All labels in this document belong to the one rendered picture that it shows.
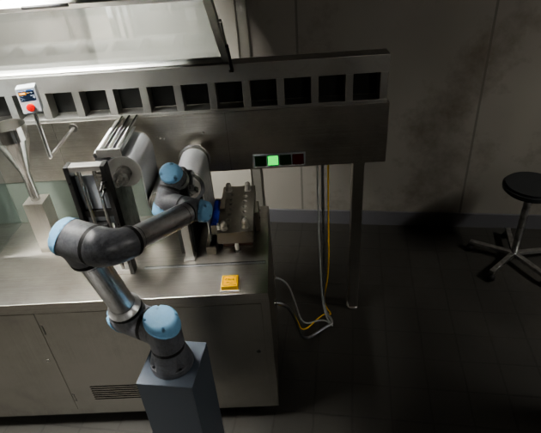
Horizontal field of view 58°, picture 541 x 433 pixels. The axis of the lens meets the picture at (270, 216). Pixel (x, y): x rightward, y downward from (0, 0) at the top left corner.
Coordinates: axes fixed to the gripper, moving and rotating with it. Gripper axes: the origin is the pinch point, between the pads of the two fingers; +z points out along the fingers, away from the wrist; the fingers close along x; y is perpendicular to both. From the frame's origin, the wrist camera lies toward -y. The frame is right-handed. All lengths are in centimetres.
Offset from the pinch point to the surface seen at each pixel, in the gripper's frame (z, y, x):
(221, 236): 15.3, -17.4, -9.8
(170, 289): 6.9, -39.0, 11.3
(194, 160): 8.8, 16.0, -0.3
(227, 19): 96, 127, -8
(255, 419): 63, -110, -17
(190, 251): 19.0, -23.0, 4.9
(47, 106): 11, 45, 66
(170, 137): 22.5, 30.6, 13.3
